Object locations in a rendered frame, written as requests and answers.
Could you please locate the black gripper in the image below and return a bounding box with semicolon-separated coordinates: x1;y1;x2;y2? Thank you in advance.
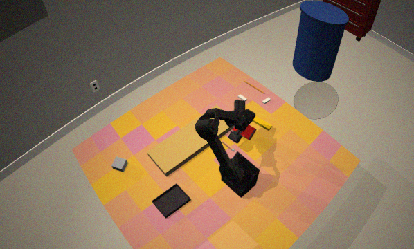
228;109;256;144

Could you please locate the tan panel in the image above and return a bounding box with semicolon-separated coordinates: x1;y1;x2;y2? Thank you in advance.
147;113;234;177

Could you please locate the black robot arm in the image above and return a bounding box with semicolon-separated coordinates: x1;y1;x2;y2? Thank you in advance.
195;99;247;183

